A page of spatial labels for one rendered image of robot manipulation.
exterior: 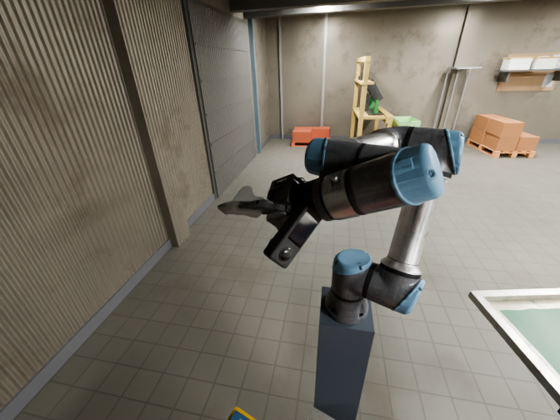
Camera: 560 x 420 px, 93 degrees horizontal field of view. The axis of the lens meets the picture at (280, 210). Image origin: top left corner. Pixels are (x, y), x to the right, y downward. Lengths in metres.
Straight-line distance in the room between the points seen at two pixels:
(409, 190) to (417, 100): 8.02
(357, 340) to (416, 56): 7.70
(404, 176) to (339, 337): 0.75
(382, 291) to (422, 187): 0.53
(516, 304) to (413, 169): 1.41
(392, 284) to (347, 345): 0.31
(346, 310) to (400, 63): 7.59
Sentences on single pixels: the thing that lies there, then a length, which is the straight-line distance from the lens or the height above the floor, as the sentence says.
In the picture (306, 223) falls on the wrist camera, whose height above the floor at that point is 1.74.
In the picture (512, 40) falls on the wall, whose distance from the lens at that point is 8.93.
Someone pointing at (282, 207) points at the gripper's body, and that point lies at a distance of 0.44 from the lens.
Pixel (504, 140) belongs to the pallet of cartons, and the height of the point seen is 0.39.
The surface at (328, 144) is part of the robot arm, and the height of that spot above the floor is 1.84.
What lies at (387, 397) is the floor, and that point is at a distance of 2.28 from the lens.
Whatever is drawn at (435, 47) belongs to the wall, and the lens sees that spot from 8.36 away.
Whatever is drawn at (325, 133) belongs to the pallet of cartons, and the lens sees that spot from 7.75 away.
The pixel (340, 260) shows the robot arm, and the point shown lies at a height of 1.42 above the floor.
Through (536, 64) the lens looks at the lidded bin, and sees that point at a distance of 8.70.
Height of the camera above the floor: 1.97
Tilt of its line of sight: 29 degrees down
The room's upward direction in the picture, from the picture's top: 2 degrees counter-clockwise
